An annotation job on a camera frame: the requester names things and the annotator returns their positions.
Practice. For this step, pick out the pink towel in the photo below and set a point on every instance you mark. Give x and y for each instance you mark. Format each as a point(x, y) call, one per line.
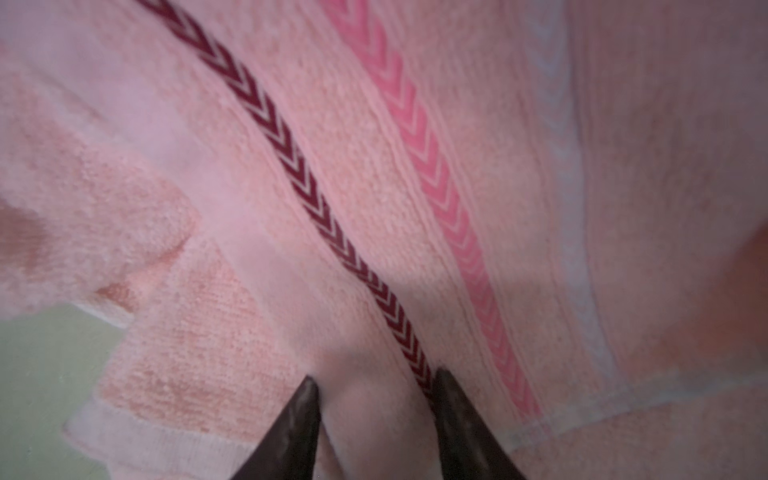
point(562, 202)

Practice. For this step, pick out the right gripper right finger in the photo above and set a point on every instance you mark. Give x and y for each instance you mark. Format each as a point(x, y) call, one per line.
point(467, 448)

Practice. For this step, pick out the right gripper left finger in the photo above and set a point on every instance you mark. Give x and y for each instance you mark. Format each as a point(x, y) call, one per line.
point(288, 449)

